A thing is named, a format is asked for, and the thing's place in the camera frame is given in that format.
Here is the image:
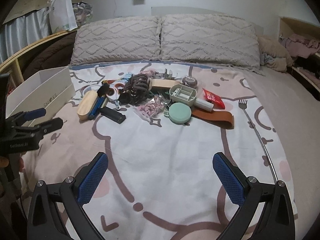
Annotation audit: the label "blue rectangular case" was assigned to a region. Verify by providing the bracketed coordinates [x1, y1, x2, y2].
[88, 96, 106, 120]

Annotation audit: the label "right beige pillow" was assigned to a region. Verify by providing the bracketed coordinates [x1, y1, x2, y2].
[160, 14, 260, 69]

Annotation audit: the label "long metal fork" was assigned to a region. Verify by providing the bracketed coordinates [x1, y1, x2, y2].
[238, 99, 278, 183]

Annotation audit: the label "red snack packet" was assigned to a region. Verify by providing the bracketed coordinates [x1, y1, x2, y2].
[202, 88, 225, 109]

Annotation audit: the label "round mint green case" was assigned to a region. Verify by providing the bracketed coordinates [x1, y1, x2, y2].
[168, 102, 191, 125]

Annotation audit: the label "sage green plastic tray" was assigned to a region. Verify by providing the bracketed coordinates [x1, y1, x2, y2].
[169, 83, 197, 107]

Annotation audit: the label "white tube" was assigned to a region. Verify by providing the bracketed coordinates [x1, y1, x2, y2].
[194, 98, 214, 112]

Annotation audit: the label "white shoe box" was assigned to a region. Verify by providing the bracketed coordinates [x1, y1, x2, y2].
[6, 67, 75, 126]

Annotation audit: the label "flat wooden piece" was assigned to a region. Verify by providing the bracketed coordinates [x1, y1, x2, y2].
[151, 79, 180, 89]

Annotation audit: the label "dark washi tape roll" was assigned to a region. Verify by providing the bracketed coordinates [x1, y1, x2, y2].
[182, 76, 198, 88]

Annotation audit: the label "oval wooden block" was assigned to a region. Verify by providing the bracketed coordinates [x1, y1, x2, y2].
[77, 90, 98, 122]

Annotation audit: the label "wooden shelf headboard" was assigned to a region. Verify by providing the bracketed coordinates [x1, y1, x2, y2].
[1, 29, 76, 86]

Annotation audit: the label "beige pillow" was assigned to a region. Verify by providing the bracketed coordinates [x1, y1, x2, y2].
[70, 16, 161, 66]
[160, 14, 260, 69]

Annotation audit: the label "black rectangular case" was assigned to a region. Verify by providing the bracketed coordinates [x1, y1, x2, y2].
[100, 107, 126, 124]

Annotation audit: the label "grey curtain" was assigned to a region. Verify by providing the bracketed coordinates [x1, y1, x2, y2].
[0, 8, 52, 63]

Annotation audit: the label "white orange scissors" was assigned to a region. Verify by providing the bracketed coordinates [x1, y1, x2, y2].
[106, 83, 125, 111]

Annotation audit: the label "bag of pink beads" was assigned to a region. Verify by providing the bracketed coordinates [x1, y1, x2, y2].
[133, 95, 167, 123]

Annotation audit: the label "left beige pillow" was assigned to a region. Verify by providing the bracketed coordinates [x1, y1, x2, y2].
[70, 16, 161, 66]

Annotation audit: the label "brown leather strap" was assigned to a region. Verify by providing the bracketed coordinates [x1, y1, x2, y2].
[191, 109, 234, 130]

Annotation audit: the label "cartoon print blanket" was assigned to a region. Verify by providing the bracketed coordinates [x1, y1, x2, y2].
[21, 63, 294, 239]

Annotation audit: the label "person left hand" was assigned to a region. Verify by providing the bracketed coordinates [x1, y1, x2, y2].
[18, 152, 26, 173]

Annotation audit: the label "brown blanket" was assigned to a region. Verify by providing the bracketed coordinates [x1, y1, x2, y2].
[22, 31, 76, 80]

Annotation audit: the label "white paper shopping bag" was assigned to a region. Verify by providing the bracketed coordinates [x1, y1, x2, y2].
[48, 0, 78, 33]

